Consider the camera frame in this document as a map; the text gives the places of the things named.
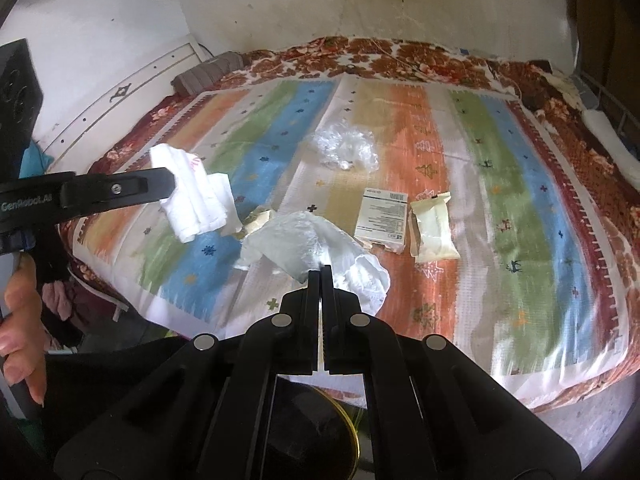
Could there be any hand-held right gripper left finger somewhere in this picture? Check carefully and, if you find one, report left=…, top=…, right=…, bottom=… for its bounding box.
left=54, top=270, right=322, bottom=480

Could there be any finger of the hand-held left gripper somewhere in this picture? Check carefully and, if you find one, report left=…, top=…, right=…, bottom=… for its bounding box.
left=59, top=166, right=179, bottom=212

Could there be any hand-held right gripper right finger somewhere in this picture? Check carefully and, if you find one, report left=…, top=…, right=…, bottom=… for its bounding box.
left=321, top=265, right=582, bottom=480

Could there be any white cloth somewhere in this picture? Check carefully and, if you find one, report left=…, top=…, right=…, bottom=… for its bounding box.
left=584, top=109, right=640, bottom=187
left=149, top=143, right=241, bottom=244

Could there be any white plastic bag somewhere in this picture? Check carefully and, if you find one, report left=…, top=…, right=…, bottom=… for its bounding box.
left=234, top=210, right=392, bottom=317

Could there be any round bin with gold rim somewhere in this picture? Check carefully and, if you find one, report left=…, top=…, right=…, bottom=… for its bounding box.
left=271, top=374, right=369, bottom=480

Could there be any person's left hand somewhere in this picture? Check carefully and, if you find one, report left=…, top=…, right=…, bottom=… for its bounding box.
left=0, top=254, right=49, bottom=407

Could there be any white decorated headboard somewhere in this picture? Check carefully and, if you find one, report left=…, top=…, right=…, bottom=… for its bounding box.
left=31, top=41, right=202, bottom=172

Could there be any white cardboard box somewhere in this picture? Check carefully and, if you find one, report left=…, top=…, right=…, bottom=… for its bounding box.
left=353, top=186, right=408, bottom=255

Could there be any yellowish flat packet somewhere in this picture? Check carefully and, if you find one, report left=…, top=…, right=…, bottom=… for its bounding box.
left=242, top=206, right=277, bottom=236

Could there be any cream wrapped packet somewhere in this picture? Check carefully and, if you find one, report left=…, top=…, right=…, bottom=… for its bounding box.
left=407, top=191, right=462, bottom=263

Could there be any grey pillow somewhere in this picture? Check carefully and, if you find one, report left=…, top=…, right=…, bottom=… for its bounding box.
left=172, top=51, right=246, bottom=97

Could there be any striped colourful blanket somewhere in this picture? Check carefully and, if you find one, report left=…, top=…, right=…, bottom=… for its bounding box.
left=74, top=76, right=634, bottom=397

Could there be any crumpled clear plastic bag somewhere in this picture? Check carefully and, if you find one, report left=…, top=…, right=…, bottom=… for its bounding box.
left=308, top=122, right=379, bottom=173

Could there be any red floral bedsheet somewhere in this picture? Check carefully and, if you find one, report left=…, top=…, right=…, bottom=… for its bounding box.
left=64, top=35, right=640, bottom=411

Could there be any white cloth on rack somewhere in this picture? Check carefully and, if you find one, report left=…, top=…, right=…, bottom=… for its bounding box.
left=584, top=109, right=640, bottom=187

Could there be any metal wire rack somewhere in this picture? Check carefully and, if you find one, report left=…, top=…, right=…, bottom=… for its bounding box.
left=575, top=69, right=640, bottom=147

